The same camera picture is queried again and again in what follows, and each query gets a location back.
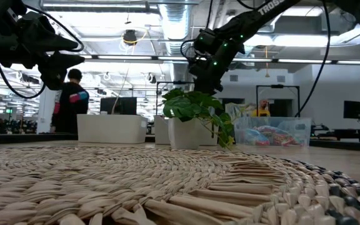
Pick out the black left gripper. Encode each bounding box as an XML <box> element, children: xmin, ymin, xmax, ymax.
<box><xmin>9</xmin><ymin>12</ymin><xmax>86</xmax><ymax>91</ymax></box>

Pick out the red granola bar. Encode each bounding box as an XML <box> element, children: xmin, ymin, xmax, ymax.
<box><xmin>279</xmin><ymin>134</ymin><xmax>306</xmax><ymax>147</ymax></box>
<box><xmin>256</xmin><ymin>124</ymin><xmax>296</xmax><ymax>146</ymax></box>

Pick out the green potted plant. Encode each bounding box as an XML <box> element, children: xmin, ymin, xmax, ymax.
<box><xmin>162</xmin><ymin>87</ymin><xmax>236</xmax><ymax>150</ymax></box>

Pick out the person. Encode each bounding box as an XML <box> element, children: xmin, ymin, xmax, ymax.
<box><xmin>50</xmin><ymin>68</ymin><xmax>90</xmax><ymax>134</ymax></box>
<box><xmin>251</xmin><ymin>99</ymin><xmax>271</xmax><ymax>118</ymax></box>

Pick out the black monitor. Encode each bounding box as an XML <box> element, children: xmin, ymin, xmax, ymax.
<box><xmin>100</xmin><ymin>96</ymin><xmax>138</xmax><ymax>116</ymax></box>

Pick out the white plastic bin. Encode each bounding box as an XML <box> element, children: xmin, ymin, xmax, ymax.
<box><xmin>76</xmin><ymin>114</ymin><xmax>149</xmax><ymax>144</ymax></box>

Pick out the clear plastic bin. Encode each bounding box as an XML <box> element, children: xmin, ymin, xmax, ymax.
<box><xmin>233</xmin><ymin>116</ymin><xmax>312</xmax><ymax>148</ymax></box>

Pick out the round woven placemat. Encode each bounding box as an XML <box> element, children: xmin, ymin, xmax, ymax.
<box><xmin>0</xmin><ymin>145</ymin><xmax>360</xmax><ymax>225</ymax></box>

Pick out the black desk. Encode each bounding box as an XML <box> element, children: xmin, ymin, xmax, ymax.
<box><xmin>311</xmin><ymin>123</ymin><xmax>360</xmax><ymax>143</ymax></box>

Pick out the black speaker box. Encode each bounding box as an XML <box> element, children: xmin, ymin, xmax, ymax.
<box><xmin>343</xmin><ymin>100</ymin><xmax>360</xmax><ymax>119</ymax></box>

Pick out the black gantry frame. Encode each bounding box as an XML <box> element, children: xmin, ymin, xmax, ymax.
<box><xmin>156</xmin><ymin>80</ymin><xmax>196</xmax><ymax>116</ymax></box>
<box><xmin>256</xmin><ymin>84</ymin><xmax>301</xmax><ymax>118</ymax></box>

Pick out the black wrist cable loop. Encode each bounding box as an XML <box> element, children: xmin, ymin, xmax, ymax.
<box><xmin>179</xmin><ymin>38</ymin><xmax>200</xmax><ymax>62</ymax></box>

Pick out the silver ventilation duct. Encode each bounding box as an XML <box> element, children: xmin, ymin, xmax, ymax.
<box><xmin>159</xmin><ymin>0</ymin><xmax>194</xmax><ymax>57</ymax></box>

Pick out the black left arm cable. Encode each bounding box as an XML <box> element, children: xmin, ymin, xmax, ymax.
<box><xmin>0</xmin><ymin>61</ymin><xmax>48</xmax><ymax>100</ymax></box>

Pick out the black ceiling camera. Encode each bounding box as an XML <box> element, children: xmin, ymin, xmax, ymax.
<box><xmin>122</xmin><ymin>29</ymin><xmax>138</xmax><ymax>46</ymax></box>

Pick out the black hanging cable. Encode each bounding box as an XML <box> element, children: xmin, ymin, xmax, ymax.
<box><xmin>294</xmin><ymin>0</ymin><xmax>331</xmax><ymax>118</ymax></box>

